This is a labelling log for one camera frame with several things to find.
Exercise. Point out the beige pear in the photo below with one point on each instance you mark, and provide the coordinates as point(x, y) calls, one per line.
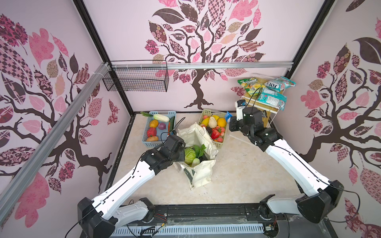
point(212, 123)

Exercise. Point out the yellow lemon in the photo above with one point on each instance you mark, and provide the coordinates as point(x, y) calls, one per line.
point(216, 117)

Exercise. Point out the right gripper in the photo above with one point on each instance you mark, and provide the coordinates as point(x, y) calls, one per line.
point(232, 122)

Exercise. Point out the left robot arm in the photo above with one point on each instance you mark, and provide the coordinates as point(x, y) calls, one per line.
point(101, 216)

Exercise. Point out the teal white snack bag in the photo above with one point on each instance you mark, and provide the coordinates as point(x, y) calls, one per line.
point(279, 84)

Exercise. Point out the white cable duct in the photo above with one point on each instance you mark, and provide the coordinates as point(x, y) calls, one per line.
point(187, 230)

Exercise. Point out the green cabbage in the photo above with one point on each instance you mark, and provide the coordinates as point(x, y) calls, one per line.
point(190, 155)

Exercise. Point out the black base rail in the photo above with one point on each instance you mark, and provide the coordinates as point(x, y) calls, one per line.
point(279, 226)

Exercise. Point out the cream canvas grocery bag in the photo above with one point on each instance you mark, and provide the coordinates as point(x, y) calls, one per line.
point(200, 175)

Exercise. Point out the green yellow snack bag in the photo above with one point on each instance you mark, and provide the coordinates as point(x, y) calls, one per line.
point(252, 86)

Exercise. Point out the blue plastic vegetable basket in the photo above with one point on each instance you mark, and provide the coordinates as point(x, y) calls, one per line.
point(162, 134)

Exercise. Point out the green cucumber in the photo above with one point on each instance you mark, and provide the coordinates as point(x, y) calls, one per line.
point(171, 124)

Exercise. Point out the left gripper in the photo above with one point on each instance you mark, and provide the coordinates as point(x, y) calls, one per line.
point(181, 154)

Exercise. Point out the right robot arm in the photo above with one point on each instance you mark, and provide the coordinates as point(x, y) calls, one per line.
point(320, 195)

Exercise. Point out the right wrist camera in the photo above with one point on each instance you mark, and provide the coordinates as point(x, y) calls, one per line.
point(240, 105)

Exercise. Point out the yellow banana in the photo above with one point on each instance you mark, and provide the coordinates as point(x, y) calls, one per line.
point(205, 122)

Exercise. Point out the red strawberry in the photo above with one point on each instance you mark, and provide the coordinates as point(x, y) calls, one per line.
point(215, 134)

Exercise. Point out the orange fruit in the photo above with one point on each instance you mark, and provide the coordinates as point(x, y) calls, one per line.
point(221, 122)

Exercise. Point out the white daikon radish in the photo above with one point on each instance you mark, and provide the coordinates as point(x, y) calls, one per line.
point(200, 150)

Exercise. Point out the black wire wall basket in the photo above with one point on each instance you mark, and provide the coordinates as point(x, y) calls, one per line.
point(137, 75)

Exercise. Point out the white wooden shelf rack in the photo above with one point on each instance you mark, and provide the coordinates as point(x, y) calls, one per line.
point(262, 110)

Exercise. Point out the yellow bell pepper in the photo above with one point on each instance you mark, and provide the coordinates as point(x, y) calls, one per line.
point(154, 124)

